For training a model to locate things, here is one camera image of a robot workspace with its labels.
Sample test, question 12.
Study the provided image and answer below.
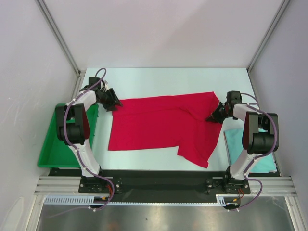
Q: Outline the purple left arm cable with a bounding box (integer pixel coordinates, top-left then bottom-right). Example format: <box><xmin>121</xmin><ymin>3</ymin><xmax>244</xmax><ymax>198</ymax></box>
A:
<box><xmin>45</xmin><ymin>67</ymin><xmax>117</xmax><ymax>218</ymax></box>

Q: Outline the aluminium front frame rail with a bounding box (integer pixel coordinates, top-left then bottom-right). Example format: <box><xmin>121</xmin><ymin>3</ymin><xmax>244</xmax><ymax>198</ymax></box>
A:
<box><xmin>34</xmin><ymin>177</ymin><xmax>297</xmax><ymax>197</ymax></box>

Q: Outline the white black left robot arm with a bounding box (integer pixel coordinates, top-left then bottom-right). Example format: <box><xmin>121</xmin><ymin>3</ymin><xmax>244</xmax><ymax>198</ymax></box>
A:
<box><xmin>55</xmin><ymin>77</ymin><xmax>123</xmax><ymax>193</ymax></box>

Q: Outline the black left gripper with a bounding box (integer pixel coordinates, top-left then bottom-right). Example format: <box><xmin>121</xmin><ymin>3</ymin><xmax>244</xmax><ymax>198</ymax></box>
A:
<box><xmin>97</xmin><ymin>88</ymin><xmax>123</xmax><ymax>112</ymax></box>

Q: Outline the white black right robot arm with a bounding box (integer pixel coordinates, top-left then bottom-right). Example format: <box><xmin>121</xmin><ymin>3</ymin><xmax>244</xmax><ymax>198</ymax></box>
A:
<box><xmin>206</xmin><ymin>91</ymin><xmax>279</xmax><ymax>193</ymax></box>

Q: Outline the red t-shirt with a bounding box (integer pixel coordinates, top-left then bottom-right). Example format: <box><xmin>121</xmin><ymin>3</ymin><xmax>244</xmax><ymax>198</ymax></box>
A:
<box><xmin>108</xmin><ymin>92</ymin><xmax>222</xmax><ymax>168</ymax></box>

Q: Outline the white slotted cable duct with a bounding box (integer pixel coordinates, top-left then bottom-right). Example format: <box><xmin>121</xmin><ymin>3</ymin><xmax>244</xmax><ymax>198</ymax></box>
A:
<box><xmin>44</xmin><ymin>195</ymin><xmax>240</xmax><ymax>206</ymax></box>

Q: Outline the right aluminium corner post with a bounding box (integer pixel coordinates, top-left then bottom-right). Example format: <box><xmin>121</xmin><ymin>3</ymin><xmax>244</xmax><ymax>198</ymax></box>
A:
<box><xmin>246</xmin><ymin>0</ymin><xmax>292</xmax><ymax>74</ymax></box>

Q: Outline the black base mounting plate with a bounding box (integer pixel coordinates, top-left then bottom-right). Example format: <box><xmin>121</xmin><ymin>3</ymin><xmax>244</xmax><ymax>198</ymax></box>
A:
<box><xmin>47</xmin><ymin>168</ymin><xmax>284</xmax><ymax>204</ymax></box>

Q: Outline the left aluminium corner post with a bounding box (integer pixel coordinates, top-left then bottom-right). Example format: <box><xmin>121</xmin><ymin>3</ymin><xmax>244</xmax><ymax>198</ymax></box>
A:
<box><xmin>35</xmin><ymin>0</ymin><xmax>85</xmax><ymax>77</ymax></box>

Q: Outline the aluminium corner post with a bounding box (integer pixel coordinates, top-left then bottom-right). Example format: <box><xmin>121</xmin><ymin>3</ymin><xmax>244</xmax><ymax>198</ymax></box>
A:
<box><xmin>246</xmin><ymin>0</ymin><xmax>292</xmax><ymax>74</ymax></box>
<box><xmin>35</xmin><ymin>0</ymin><xmax>85</xmax><ymax>77</ymax></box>

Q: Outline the folded teal t-shirt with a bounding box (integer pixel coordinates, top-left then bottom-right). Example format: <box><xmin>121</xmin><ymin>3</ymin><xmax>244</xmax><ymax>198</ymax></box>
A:
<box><xmin>223</xmin><ymin>128</ymin><xmax>277</xmax><ymax>173</ymax></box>

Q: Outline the green plastic bin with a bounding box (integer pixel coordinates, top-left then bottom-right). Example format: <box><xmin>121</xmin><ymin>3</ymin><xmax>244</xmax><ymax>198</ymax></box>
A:
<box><xmin>37</xmin><ymin>104</ymin><xmax>99</xmax><ymax>168</ymax></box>

